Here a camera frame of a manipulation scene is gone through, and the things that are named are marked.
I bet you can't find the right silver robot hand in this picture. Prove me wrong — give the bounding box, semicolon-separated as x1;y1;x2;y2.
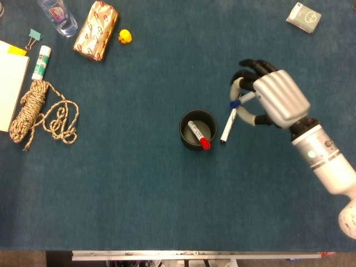
229;58;312;131

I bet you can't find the red-capped marker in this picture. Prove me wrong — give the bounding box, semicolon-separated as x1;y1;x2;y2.
187;120;211;150

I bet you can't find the black round cup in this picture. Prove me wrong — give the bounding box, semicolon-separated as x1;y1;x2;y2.
179;109;218;152

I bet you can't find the grey green card box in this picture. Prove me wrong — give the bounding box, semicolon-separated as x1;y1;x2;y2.
286;2;322;34

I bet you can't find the yellow rubber duck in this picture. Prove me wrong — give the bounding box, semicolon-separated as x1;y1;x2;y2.
118;28;133;45

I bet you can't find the blue felt table mat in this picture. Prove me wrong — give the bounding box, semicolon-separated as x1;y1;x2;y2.
0;0;356;253

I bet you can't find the gold red wrapped package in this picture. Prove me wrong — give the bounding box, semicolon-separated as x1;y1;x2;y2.
72;0;120;62

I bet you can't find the clear plastic water bottle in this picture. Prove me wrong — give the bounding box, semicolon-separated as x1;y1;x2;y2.
37;0;79;38

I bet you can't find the white green glue stick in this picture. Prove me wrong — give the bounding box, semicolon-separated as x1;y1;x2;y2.
31;45;52;82

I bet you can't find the green binder clip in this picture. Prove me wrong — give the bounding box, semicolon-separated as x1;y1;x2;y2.
24;28;44;51

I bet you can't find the yellow sticky note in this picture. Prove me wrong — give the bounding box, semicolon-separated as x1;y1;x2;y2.
7;45;28;56

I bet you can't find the white notepad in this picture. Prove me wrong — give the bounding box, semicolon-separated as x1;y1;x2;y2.
0;40;30;133

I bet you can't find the metal table edge rail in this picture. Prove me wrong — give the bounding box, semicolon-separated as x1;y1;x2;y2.
71;250;322;261

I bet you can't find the beige braided rope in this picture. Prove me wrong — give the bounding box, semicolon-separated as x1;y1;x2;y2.
9;80;80;152

